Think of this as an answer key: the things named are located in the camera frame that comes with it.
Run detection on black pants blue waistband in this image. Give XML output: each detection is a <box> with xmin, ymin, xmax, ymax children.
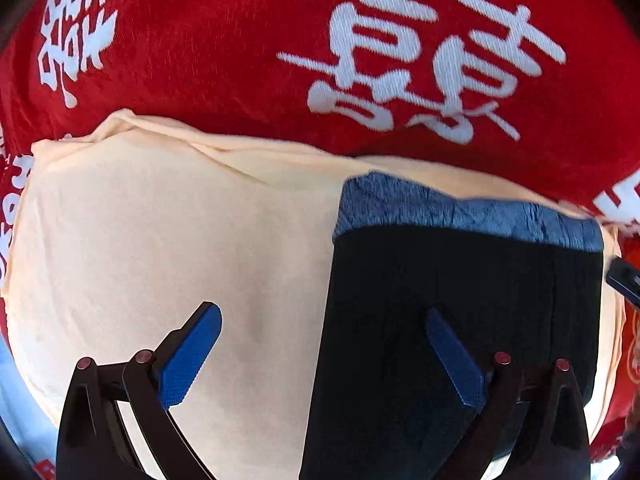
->
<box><xmin>299</xmin><ymin>172</ymin><xmax>604</xmax><ymax>479</ymax></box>

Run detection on peach towel mat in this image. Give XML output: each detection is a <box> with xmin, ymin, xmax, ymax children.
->
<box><xmin>2</xmin><ymin>110</ymin><xmax>625</xmax><ymax>479</ymax></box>

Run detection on red cloth white characters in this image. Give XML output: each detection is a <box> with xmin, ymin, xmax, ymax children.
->
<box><xmin>0</xmin><ymin>0</ymin><xmax>640</xmax><ymax>463</ymax></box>

